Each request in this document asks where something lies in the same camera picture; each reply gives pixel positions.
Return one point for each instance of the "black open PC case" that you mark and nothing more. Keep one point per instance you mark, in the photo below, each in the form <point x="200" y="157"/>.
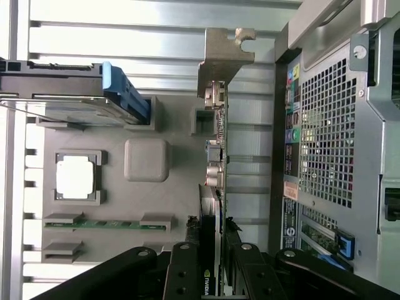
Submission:
<point x="328" y="125"/>

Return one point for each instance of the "grey parts rack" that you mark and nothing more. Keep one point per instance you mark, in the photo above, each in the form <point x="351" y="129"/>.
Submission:
<point x="184" y="193"/>

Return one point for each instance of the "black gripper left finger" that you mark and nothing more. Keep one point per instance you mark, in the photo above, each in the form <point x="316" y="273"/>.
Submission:
<point x="179" y="265"/>

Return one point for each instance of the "hard disk in blue caddy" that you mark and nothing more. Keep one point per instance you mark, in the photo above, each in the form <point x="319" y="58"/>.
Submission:
<point x="62" y="81"/>

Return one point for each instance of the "blue case latch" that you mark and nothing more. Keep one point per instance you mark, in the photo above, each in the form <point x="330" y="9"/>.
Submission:
<point x="345" y="245"/>

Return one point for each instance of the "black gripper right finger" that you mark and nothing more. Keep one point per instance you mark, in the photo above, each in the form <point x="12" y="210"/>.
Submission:
<point x="250" y="268"/>

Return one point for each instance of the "silver CPU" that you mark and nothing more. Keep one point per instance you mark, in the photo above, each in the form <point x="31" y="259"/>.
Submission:
<point x="75" y="176"/>

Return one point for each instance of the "green RAM stick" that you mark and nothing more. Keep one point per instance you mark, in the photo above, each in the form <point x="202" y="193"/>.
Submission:
<point x="109" y="223"/>

